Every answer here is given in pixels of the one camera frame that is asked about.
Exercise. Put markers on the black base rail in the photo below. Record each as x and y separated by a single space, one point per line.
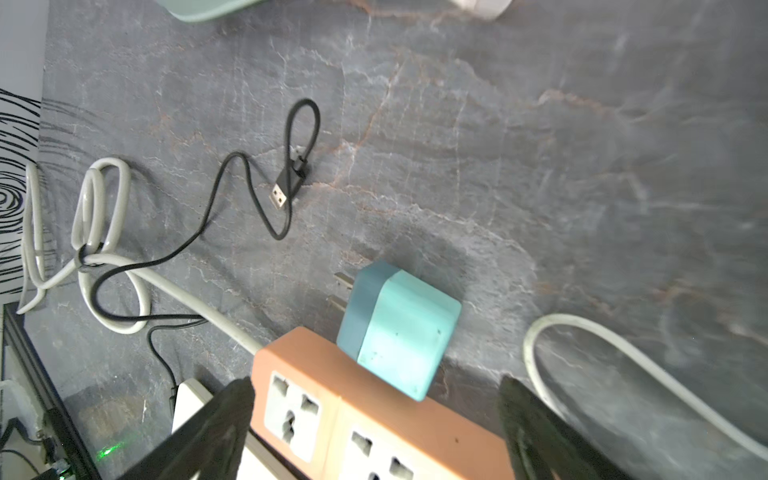
58 428

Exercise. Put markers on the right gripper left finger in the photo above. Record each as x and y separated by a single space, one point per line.
209 445

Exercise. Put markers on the mint green toaster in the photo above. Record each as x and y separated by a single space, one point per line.
196 11

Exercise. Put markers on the orange power strip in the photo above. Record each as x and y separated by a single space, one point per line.
332 419

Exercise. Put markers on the teal charger adapter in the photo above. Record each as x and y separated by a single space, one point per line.
396 326

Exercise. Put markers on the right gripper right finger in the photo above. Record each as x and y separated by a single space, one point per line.
541 445

